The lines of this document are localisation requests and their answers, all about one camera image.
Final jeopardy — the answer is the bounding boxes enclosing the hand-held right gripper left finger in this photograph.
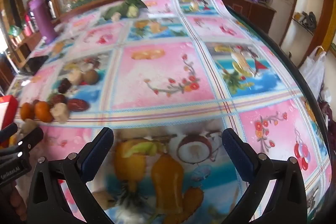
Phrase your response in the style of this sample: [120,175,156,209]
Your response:
[28,127,114,224]

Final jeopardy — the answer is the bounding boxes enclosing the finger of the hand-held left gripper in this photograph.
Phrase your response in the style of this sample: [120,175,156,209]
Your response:
[0,123,18,143]
[0,127,44,159]

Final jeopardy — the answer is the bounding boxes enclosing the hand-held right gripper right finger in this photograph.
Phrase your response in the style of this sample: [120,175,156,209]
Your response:
[222,128,307,224]

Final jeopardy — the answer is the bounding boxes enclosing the small orange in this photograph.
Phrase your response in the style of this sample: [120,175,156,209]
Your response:
[20,103,35,119]

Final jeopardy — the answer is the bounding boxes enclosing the large orange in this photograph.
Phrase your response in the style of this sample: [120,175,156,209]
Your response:
[35,101,53,123]

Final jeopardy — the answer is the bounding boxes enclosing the red cardboard box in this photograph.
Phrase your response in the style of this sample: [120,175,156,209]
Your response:
[0,95,19,148]

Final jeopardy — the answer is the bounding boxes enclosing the red date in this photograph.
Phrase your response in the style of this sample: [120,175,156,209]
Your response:
[68,99,88,111]
[58,78,71,93]
[48,93,68,106]

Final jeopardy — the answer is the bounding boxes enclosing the person's left hand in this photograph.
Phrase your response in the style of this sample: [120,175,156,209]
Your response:
[10,182,28,223]

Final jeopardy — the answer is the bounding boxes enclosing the brown longan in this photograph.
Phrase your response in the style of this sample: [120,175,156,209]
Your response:
[83,70,100,85]

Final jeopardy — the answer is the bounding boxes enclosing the black phone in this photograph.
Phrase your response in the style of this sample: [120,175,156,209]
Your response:
[25,55,50,73]

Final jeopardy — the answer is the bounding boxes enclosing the wooden sideboard cabinet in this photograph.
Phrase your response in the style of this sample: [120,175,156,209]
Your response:
[0,27,53,85]

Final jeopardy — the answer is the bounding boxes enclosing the printed fruit tablecloth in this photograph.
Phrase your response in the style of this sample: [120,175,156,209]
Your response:
[10,0,332,224]

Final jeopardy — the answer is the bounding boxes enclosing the green plastic bag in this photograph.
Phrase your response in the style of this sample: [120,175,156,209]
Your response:
[9,26,23,37]

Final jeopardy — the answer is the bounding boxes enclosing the pink bottle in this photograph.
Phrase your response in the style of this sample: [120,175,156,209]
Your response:
[25,14,36,33]

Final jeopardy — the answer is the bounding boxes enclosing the white plastic bag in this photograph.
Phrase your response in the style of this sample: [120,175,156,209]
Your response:
[299,46,327,94]

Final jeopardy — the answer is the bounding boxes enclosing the purple thermos bottle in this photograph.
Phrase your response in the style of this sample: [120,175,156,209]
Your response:
[29,0,57,43]

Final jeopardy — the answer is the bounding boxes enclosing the steel vacuum flask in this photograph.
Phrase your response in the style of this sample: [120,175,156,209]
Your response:
[47,0,57,18]

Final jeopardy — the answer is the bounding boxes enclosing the low wooden cabinet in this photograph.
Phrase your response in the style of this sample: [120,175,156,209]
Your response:
[226,0,277,33]

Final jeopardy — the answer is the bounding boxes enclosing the green leafy vegetable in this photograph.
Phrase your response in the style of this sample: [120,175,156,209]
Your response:
[104,0,149,21]

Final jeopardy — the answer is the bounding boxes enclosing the dark shoes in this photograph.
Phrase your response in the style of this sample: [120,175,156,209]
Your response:
[299,12,317,29]

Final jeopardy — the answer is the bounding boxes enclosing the wall shelf rack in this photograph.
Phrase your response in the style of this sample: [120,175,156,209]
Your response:
[290,0,327,37]

